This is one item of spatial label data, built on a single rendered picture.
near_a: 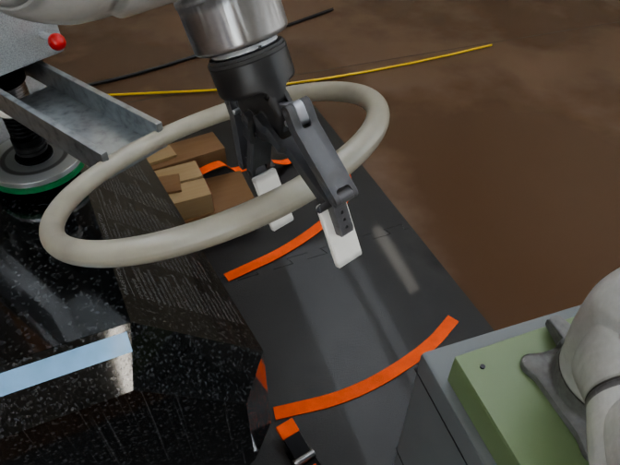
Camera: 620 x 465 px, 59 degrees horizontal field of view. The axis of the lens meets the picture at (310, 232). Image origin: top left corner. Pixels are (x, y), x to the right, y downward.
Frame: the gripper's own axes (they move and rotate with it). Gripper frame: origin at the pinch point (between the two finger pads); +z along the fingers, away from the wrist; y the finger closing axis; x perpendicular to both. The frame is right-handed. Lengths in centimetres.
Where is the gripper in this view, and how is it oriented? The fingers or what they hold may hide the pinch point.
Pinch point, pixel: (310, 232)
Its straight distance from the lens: 59.1
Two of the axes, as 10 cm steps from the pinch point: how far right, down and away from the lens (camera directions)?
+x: -8.0, 4.8, -3.6
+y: -5.2, -2.7, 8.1
